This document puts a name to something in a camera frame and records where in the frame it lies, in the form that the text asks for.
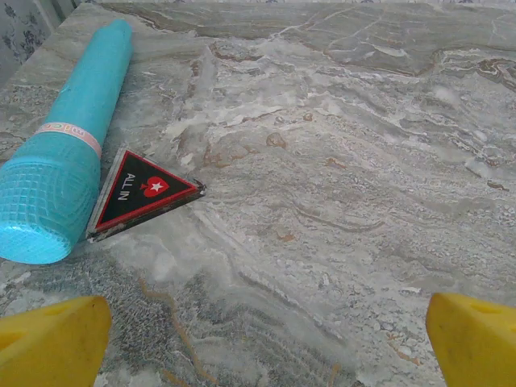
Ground teal toy microphone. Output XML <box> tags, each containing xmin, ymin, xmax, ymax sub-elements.
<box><xmin>0</xmin><ymin>19</ymin><xmax>134</xmax><ymax>266</ymax></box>

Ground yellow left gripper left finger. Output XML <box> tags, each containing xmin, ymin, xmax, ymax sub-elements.
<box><xmin>0</xmin><ymin>296</ymin><xmax>113</xmax><ymax>387</ymax></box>

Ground black triangular all-in marker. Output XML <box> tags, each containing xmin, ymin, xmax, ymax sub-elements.
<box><xmin>85</xmin><ymin>147</ymin><xmax>206</xmax><ymax>243</ymax></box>

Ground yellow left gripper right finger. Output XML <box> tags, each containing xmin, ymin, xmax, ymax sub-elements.
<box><xmin>426</xmin><ymin>292</ymin><xmax>516</xmax><ymax>387</ymax></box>

